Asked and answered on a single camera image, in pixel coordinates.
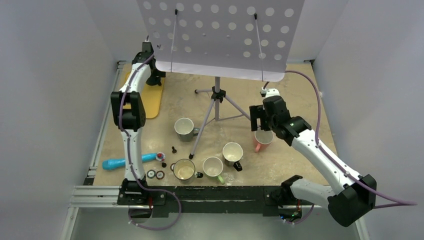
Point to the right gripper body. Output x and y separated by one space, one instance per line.
267 123

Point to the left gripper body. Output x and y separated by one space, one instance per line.
157 73

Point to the pink mug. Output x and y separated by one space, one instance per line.
262 139

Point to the black handled white mug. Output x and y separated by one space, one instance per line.
232 153

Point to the grey teal mug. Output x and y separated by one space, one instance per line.
185 129

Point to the light green mug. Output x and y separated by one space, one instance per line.
213 167

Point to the cream beige mug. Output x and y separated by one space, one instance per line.
185 171

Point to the dark blue mug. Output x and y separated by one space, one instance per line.
155 78

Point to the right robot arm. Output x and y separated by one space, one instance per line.
348 195

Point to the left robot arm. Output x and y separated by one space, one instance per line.
129 116

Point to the yellow plastic tray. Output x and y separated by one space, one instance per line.
151 96

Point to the grey tripod stand legs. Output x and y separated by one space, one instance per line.
217 96

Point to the white perforated music stand desk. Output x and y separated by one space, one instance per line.
241 39

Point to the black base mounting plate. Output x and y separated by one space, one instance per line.
265 200

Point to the left round coin disc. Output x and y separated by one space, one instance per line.
151 174

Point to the middle round coin disc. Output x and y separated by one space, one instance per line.
160 175

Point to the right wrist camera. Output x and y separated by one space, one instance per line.
269 92

